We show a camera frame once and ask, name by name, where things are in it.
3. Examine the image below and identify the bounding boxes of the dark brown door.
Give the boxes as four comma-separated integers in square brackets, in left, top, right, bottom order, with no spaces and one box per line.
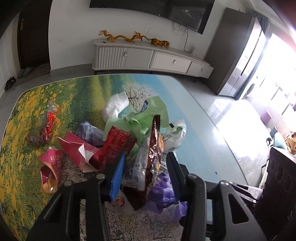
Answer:
[17,0,52,69]

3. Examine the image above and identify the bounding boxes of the white red label wrapper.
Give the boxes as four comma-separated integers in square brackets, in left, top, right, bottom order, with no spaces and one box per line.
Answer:
[105,190,135,215]

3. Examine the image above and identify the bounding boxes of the red printed snack bag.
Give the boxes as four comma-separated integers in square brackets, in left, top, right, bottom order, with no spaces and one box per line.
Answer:
[89,126,137,172]

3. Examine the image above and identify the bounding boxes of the white wall cupboard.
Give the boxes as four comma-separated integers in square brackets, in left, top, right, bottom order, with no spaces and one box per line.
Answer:
[1,22,17,94]

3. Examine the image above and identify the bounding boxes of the grey slippers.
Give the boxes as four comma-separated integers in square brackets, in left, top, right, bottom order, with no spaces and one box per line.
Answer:
[18,67,34,78]

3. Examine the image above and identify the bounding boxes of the purple crumpled plastic bag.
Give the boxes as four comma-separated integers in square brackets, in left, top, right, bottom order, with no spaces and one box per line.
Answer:
[75,121,104,147]

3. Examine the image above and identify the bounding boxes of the purple plastic bag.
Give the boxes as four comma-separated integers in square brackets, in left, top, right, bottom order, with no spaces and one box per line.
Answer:
[75,121,104,147]
[145,171,188,221]

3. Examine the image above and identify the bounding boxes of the black shoes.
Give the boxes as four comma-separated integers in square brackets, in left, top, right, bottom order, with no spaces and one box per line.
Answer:
[4,76,16,91]

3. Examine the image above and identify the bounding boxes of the brown door mat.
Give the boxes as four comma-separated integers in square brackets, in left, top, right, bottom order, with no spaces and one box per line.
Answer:
[15,63,51,86]

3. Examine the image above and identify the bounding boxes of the pink torn paper box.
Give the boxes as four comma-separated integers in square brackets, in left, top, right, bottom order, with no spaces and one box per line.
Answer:
[57,132,100,173]

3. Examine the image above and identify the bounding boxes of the grey refrigerator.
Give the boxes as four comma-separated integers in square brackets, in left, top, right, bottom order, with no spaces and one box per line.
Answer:
[204,8,266,97]

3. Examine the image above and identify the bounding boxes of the white TV cabinet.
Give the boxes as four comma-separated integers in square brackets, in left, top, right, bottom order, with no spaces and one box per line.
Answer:
[92,39,214,79]

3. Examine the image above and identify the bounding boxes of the clear red plastic wrapper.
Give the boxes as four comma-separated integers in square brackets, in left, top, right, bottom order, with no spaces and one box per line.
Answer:
[27,100,59,146]

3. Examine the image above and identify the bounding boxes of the golden tiger figurine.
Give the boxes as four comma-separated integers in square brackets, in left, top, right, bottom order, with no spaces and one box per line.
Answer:
[149,38,170,49]

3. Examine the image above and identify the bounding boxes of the white crumpled tissue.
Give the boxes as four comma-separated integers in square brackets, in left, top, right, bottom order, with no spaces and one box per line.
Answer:
[102,91,130,122]

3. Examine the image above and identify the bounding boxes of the golden dragon figurine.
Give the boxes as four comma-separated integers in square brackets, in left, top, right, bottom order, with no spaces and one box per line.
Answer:
[98,30,146,43]

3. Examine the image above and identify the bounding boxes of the pink crumpled paper carton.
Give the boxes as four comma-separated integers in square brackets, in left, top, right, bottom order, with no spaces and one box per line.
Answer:
[39,146,64,194]

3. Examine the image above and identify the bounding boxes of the white green plastic bag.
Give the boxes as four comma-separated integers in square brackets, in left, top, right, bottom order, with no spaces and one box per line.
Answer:
[162,120,187,153]

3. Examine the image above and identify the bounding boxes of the black wall television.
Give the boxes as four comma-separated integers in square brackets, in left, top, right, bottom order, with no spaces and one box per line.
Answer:
[89,0,215,34]

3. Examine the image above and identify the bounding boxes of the brown snack wrapper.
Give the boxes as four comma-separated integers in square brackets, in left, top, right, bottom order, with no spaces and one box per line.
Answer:
[122,115,164,211]

